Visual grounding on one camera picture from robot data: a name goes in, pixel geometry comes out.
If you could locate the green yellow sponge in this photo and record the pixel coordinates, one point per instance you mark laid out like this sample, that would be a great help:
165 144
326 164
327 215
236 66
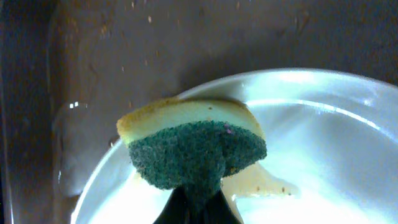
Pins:
192 144

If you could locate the brown translucent tray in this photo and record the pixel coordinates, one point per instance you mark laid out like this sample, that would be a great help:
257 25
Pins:
71 69

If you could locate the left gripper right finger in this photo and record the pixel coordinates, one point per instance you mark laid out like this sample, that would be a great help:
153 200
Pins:
217 211

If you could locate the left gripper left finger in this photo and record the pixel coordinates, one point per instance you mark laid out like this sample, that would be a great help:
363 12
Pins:
176 210

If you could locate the white plate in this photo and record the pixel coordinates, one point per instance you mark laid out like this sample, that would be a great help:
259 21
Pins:
332 135

